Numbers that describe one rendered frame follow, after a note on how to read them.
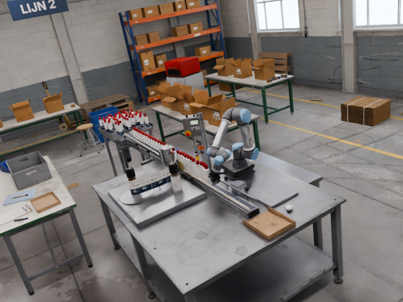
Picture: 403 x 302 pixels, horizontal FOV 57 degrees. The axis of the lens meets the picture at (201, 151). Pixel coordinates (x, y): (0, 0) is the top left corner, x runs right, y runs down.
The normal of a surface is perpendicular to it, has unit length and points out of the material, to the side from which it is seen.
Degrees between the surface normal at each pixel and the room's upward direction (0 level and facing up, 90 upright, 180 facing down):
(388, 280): 0
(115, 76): 90
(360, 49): 90
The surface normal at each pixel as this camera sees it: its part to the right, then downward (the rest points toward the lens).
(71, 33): 0.50, 0.25
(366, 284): -0.17, -0.91
